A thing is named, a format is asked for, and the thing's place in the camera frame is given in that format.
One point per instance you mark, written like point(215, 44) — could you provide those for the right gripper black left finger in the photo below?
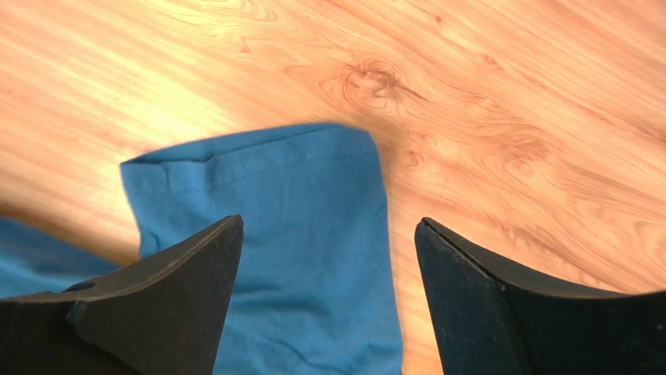
point(161, 315)

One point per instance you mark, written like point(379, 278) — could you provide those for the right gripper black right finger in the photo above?
point(492, 315)

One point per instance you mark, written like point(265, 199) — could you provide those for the teal blue t shirt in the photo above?
point(313, 292)

